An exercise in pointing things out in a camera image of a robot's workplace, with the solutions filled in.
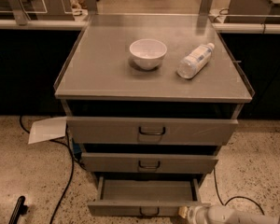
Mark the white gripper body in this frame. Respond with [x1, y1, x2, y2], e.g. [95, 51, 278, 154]
[187, 206, 212, 224]

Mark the grey bottom drawer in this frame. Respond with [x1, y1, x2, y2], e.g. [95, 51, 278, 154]
[88, 176, 207, 217]

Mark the grey drawer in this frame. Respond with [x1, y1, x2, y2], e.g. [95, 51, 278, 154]
[88, 176, 207, 217]
[66, 117, 238, 146]
[82, 153, 217, 174]

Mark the grey middle drawer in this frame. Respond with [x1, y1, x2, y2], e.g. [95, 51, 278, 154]
[82, 153, 217, 174]

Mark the grey top drawer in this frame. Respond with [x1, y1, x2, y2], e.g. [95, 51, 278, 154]
[66, 117, 238, 146]

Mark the grey drawer cabinet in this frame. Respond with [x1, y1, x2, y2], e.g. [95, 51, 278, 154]
[55, 15, 253, 181]

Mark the clear plastic water bottle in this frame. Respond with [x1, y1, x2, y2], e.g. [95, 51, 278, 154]
[176, 43, 215, 79]

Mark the white paper sheet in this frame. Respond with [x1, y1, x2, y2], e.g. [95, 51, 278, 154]
[28, 117, 66, 144]

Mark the white ceramic bowl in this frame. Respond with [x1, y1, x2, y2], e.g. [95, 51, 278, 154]
[129, 38, 167, 70]

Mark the black floor cable right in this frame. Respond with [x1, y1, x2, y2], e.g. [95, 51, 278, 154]
[212, 167, 266, 217]

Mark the black floor cable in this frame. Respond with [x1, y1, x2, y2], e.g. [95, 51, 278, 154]
[19, 115, 85, 224]
[212, 167, 266, 217]

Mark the black handle bar object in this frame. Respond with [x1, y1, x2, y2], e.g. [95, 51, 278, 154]
[8, 196, 28, 224]

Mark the black floor cable left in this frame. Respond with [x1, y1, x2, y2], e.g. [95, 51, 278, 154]
[19, 115, 85, 224]

